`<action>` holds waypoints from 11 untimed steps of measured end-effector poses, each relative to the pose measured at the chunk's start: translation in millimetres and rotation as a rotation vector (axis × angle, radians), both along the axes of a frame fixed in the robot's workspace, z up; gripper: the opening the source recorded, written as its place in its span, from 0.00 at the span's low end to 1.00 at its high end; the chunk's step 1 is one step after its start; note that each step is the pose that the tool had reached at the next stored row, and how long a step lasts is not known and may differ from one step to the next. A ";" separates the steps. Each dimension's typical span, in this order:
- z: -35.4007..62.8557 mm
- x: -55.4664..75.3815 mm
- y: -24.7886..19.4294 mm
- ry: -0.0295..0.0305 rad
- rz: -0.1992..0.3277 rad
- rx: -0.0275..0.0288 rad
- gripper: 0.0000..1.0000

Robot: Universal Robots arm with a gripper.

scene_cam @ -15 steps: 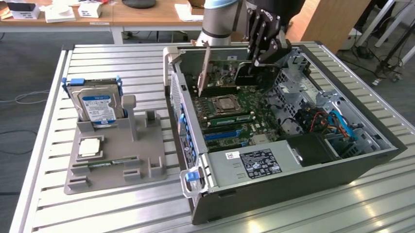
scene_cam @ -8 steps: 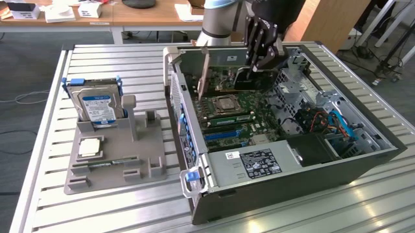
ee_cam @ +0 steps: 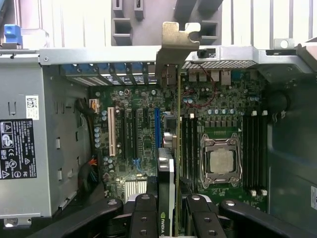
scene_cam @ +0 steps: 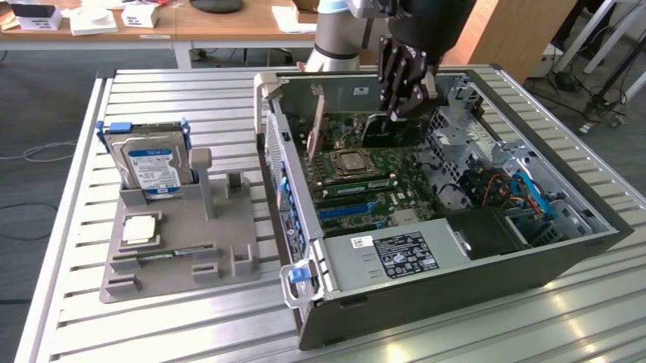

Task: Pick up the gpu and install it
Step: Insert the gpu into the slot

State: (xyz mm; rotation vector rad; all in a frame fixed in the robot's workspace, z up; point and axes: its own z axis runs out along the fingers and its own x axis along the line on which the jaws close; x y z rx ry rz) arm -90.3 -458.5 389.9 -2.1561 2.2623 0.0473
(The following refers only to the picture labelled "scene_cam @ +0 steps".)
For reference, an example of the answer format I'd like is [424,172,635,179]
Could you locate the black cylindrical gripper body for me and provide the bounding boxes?
[387,0,478,65]

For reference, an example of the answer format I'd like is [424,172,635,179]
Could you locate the green GPU with black shroud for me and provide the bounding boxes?
[304,83,429,160]

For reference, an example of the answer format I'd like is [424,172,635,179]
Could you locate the metal disk bay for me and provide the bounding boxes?
[427,85,596,247]

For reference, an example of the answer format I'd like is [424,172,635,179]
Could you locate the wooden cabinet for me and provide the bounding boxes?
[440,0,579,82]

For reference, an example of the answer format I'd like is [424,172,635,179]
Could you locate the tarnished CPU chip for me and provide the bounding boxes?
[336,150,372,171]

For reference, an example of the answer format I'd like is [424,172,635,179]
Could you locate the white power box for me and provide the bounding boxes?
[536,43,562,79]

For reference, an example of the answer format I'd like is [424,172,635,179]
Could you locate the stack of white papers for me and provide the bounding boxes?
[271,4,320,35]

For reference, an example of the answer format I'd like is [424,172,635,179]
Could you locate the silver CPU in socket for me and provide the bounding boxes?
[325,147,384,181]

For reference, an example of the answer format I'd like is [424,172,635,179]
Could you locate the green motherboard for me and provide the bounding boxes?
[296,113,445,234]

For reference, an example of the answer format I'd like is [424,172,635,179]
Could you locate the white framed desk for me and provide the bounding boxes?
[552,0,646,99]

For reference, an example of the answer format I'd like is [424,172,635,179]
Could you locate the long black expansion slot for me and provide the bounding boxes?
[316,196,377,209]

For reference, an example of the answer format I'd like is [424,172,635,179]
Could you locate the black wheeled stand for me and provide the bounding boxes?
[579,48,631,133]

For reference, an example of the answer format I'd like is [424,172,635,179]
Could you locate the blue expansion slot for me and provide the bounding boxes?
[317,205,377,221]

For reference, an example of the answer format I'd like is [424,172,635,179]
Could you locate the dark round object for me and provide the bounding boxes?
[189,0,244,14]

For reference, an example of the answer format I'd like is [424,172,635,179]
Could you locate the grey power supply unit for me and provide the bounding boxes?
[321,217,474,294]

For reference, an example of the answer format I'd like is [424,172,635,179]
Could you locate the silver hard disk blue label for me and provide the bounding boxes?
[108,126,196,194]

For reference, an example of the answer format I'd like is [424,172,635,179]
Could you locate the white labelled box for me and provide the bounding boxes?
[120,2,161,28]

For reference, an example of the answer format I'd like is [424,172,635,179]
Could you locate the grey parts rack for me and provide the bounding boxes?
[98,147,263,306]

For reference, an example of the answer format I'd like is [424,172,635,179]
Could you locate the blue disk caddy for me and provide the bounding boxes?
[93,117,196,160]

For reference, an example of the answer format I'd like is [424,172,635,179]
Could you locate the black open PC case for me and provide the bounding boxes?
[253,67,635,352]

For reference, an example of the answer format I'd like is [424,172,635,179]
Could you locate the white box with round top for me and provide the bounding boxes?
[68,5,120,37]

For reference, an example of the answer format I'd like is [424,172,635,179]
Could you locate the bright silver CPU chip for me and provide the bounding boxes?
[122,217,156,245]

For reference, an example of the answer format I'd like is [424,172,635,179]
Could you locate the white box with black lid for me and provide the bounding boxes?
[10,2,64,30]

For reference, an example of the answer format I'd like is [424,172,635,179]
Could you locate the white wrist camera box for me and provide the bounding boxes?
[349,0,391,19]

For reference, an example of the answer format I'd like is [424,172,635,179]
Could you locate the red yellow power wires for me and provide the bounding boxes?
[476,172,528,209]

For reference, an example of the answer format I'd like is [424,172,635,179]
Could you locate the blue flat data wire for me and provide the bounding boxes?
[508,172,556,221]

